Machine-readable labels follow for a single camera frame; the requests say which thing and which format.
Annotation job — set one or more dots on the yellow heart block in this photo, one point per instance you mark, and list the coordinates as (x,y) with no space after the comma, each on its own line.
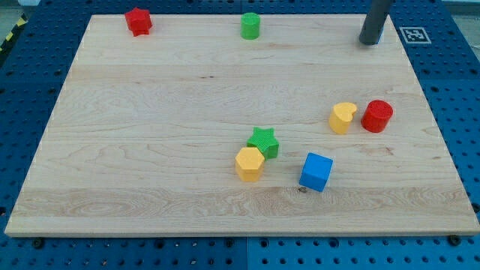
(341,117)

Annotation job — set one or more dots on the yellow hexagon block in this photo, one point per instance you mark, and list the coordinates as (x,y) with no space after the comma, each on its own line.
(249,164)

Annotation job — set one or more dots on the green cylinder block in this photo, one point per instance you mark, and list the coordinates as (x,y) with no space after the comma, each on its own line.
(250,26)

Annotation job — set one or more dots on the red cylinder block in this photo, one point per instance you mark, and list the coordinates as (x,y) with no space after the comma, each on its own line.
(377,116)

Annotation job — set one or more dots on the red star block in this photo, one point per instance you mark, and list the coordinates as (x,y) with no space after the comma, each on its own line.
(138,21)

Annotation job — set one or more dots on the blue cube block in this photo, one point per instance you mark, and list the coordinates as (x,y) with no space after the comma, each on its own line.
(316,171)

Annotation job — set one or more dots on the light wooden board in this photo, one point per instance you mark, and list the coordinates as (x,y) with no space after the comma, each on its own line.
(143,137)

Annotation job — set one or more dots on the green star block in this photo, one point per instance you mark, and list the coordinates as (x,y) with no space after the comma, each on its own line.
(265,141)

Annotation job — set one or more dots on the white fiducial marker tag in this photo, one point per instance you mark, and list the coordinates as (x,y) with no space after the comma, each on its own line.
(415,35)

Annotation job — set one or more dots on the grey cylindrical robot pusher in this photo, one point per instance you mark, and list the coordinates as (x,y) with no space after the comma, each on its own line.
(374,22)

